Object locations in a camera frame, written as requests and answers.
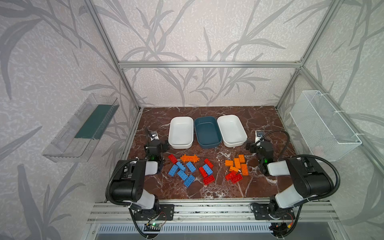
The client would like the orange brick long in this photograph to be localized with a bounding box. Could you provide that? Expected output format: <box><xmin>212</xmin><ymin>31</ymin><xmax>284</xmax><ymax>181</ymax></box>
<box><xmin>234</xmin><ymin>158</ymin><xmax>241</xmax><ymax>170</ymax></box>

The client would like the orange lego chassis plate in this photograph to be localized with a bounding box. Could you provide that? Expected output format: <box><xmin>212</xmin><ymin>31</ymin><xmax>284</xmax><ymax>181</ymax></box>
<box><xmin>180</xmin><ymin>155</ymin><xmax>200</xmax><ymax>163</ymax></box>

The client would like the orange brick square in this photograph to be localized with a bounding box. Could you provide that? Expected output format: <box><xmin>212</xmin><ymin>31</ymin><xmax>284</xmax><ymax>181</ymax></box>
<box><xmin>225</xmin><ymin>160</ymin><xmax>235</xmax><ymax>167</ymax></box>

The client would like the red brick sloped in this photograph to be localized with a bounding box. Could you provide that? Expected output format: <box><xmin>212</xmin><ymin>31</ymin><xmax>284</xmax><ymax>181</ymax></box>
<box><xmin>225</xmin><ymin>171</ymin><xmax>237</xmax><ymax>181</ymax></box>

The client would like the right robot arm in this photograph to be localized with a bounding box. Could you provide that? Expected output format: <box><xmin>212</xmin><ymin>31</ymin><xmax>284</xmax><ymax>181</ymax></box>
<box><xmin>246</xmin><ymin>141</ymin><xmax>341</xmax><ymax>215</ymax></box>

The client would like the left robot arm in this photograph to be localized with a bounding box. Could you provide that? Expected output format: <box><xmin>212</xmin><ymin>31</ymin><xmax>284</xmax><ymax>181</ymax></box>
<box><xmin>105</xmin><ymin>140</ymin><xmax>169</xmax><ymax>215</ymax></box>

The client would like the blue brick long left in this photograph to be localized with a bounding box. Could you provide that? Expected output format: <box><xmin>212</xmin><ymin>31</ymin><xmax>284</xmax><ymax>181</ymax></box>
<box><xmin>168</xmin><ymin>165</ymin><xmax>179</xmax><ymax>177</ymax></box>

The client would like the blue brick upper left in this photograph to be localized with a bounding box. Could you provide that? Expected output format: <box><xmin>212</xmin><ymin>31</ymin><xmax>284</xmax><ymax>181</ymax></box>
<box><xmin>176</xmin><ymin>162</ymin><xmax>186</xmax><ymax>172</ymax></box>

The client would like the left white plastic bin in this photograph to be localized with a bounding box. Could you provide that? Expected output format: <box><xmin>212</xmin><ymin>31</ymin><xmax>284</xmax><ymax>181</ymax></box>
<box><xmin>168</xmin><ymin>117</ymin><xmax>194</xmax><ymax>150</ymax></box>

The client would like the white plastic bin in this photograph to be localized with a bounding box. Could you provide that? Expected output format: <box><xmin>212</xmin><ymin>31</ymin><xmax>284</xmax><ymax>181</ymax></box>
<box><xmin>217</xmin><ymin>115</ymin><xmax>247</xmax><ymax>148</ymax></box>
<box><xmin>168</xmin><ymin>117</ymin><xmax>194</xmax><ymax>150</ymax></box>

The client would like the blue brick lower middle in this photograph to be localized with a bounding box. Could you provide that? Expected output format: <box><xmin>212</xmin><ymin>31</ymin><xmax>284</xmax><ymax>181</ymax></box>
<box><xmin>177</xmin><ymin>170</ymin><xmax>188</xmax><ymax>181</ymax></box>

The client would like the blue brick centre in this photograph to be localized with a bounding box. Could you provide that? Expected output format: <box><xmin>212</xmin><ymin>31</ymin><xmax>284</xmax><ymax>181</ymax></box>
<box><xmin>186</xmin><ymin>162</ymin><xmax>196</xmax><ymax>173</ymax></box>

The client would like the right white plastic bin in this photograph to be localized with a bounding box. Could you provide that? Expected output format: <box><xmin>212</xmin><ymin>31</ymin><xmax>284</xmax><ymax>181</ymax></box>
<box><xmin>217</xmin><ymin>115</ymin><xmax>247</xmax><ymax>148</ymax></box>

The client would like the blue brick upside down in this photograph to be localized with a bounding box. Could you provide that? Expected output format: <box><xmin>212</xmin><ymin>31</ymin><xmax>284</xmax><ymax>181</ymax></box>
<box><xmin>184</xmin><ymin>175</ymin><xmax>196</xmax><ymax>188</ymax></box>

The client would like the teal plastic bin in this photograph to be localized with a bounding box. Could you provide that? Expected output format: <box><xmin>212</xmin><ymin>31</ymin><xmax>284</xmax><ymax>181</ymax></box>
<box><xmin>194</xmin><ymin>116</ymin><xmax>222</xmax><ymax>149</ymax></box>

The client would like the blue brick on red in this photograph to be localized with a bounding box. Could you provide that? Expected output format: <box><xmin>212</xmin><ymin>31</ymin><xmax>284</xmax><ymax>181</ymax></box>
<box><xmin>203</xmin><ymin>164</ymin><xmax>213</xmax><ymax>176</ymax></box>

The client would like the green circuit board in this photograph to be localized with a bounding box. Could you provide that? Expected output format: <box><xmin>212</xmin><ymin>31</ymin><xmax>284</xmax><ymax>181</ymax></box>
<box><xmin>144</xmin><ymin>223</ymin><xmax>162</xmax><ymax>232</ymax></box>

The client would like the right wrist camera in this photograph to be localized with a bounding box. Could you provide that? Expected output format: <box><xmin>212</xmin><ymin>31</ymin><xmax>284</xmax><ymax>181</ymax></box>
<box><xmin>255</xmin><ymin>130</ymin><xmax>265</xmax><ymax>143</ymax></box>

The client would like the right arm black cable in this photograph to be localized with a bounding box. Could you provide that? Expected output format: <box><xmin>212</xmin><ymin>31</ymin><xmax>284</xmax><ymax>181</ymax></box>
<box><xmin>260</xmin><ymin>129</ymin><xmax>341</xmax><ymax>202</ymax></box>

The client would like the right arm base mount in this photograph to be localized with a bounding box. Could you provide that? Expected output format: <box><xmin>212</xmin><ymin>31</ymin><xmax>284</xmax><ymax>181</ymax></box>
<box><xmin>250</xmin><ymin>203</ymin><xmax>296</xmax><ymax>221</ymax></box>

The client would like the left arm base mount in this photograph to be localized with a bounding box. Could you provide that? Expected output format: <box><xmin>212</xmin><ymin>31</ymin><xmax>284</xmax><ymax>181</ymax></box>
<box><xmin>134</xmin><ymin>204</ymin><xmax>175</xmax><ymax>221</ymax></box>

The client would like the white wire basket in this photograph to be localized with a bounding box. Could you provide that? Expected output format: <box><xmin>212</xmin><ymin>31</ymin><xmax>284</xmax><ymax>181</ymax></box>
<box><xmin>290</xmin><ymin>90</ymin><xmax>362</xmax><ymax>162</ymax></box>

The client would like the clear wall shelf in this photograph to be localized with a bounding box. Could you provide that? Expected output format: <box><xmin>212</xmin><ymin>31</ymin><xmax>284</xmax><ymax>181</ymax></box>
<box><xmin>42</xmin><ymin>94</ymin><xmax>120</xmax><ymax>163</ymax></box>

